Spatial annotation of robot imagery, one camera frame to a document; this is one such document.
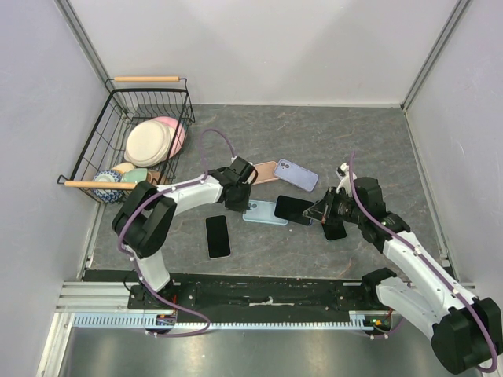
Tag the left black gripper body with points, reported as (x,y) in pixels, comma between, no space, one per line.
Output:
(240,202)

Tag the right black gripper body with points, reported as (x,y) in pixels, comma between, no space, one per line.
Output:
(339,206)

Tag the blue phone black screen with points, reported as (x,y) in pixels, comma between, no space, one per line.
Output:
(291,209)

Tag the purple phone case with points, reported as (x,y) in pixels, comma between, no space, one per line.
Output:
(295,175)

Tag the light blue phone case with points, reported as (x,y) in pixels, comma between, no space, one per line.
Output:
(262,212)

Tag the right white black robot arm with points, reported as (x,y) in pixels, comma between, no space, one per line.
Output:
(464,331)

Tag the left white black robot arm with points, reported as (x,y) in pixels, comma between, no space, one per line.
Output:
(144,220)

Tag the dark green phone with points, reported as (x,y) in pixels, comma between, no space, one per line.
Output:
(335,231)

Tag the pink phone case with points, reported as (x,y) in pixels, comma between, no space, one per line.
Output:
(265,172)

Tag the white phone black screen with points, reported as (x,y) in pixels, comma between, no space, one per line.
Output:
(217,237)

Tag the pink plate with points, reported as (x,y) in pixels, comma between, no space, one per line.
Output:
(178,134)

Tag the brown cup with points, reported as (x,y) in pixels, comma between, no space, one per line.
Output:
(153,183)

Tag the cream plate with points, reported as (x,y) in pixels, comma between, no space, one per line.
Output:
(148,143)

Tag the green cup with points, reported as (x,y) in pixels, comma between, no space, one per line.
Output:
(131,178)

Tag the cream small bowl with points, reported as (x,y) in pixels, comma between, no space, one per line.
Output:
(123,168)

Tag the blue patterned bowl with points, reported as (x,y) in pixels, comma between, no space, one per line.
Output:
(107,195)

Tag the black wire basket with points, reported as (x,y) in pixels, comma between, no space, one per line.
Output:
(123,110)

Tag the grey cable duct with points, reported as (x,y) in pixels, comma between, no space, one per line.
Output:
(154,321)

